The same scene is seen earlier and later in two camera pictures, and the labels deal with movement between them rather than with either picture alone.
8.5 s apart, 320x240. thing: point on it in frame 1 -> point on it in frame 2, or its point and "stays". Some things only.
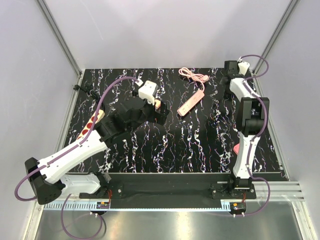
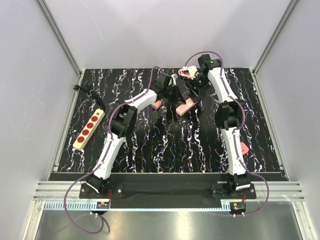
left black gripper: x=158 y=117 -> x=177 y=97
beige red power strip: x=86 y=129 stays
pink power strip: x=185 y=108 stays
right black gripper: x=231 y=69 -> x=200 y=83
